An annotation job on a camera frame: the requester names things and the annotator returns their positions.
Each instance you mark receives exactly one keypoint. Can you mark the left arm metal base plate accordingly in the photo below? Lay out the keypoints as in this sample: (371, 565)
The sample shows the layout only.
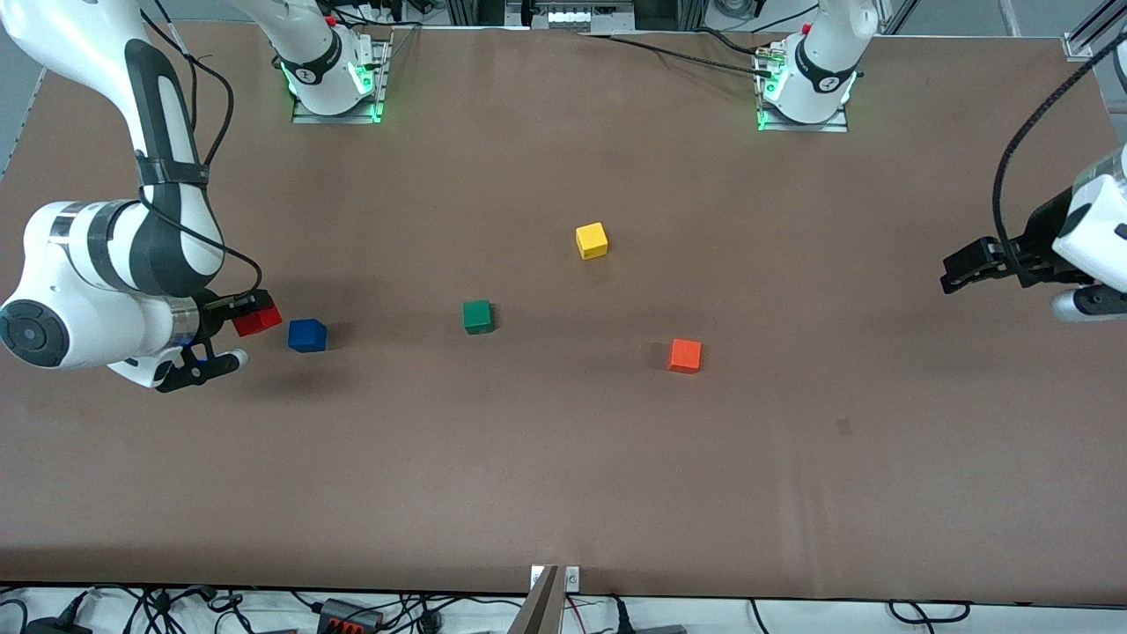
(836, 126)

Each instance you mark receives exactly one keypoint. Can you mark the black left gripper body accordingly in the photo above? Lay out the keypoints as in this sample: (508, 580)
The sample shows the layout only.
(1037, 239)

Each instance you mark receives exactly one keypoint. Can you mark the green wooden cube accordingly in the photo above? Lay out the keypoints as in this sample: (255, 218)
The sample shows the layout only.
(478, 317)

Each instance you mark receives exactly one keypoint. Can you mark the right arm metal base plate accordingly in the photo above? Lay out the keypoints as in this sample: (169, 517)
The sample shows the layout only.
(380, 88)

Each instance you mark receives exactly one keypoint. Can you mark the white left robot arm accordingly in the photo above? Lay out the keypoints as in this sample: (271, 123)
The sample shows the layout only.
(819, 79)

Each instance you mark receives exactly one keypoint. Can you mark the small white bracket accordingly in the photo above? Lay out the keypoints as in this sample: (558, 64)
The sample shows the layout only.
(572, 578)

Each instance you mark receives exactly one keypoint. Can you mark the black box with orange levers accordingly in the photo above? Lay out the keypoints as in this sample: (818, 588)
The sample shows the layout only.
(339, 612)

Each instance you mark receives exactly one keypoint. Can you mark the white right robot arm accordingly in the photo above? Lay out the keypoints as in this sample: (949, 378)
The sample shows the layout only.
(35, 255)

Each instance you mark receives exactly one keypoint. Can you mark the grey terminal block device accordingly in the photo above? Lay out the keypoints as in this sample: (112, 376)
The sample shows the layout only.
(581, 16)

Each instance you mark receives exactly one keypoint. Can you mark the orange wooden cube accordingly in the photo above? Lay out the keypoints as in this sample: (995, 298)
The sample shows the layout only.
(685, 357)

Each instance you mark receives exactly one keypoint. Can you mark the red wooden cube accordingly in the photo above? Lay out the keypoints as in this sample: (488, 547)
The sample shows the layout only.
(260, 324)

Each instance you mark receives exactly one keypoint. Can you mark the yellow wooden cube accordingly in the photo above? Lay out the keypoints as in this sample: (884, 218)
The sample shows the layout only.
(592, 242)

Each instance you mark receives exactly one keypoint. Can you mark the black power adapter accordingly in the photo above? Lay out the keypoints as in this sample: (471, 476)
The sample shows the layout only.
(57, 627)

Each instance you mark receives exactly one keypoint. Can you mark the blue wooden cube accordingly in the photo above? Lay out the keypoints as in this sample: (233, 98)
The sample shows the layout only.
(306, 336)

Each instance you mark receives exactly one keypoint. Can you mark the aluminium corner profile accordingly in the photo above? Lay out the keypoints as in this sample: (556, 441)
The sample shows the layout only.
(1092, 31)

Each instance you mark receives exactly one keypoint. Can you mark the brown slanted post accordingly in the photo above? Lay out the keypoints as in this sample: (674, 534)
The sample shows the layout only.
(539, 612)

